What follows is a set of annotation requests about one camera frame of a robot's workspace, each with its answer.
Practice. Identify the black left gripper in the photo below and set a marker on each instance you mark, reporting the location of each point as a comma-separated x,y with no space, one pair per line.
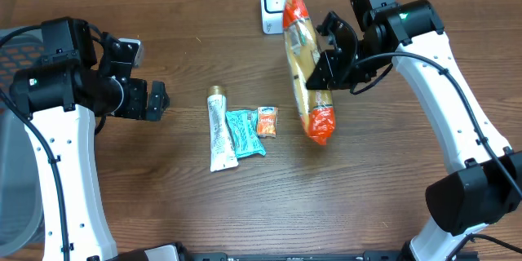
139,99

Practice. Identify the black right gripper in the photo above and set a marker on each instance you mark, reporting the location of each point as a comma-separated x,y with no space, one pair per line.
339,80

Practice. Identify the orange spaghetti packet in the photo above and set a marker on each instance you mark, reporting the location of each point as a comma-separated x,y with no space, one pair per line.
315,107

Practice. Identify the small orange snack packet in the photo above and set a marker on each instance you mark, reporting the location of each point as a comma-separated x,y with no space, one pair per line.
267,119

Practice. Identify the white tube gold cap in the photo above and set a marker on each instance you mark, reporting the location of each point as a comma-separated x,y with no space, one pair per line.
222,154

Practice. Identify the teal plastic packet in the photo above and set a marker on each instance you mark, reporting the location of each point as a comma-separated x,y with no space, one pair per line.
242,124

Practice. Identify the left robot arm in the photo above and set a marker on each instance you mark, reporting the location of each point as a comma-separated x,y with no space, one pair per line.
82,77

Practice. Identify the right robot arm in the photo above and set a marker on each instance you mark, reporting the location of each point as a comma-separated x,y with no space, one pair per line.
483,181

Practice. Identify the white barcode scanner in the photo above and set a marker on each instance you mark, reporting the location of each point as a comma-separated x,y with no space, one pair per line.
271,14

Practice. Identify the grey plastic mesh basket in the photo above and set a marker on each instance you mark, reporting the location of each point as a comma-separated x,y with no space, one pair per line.
21,202

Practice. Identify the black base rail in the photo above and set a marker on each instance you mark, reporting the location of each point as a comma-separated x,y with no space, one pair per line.
372,255

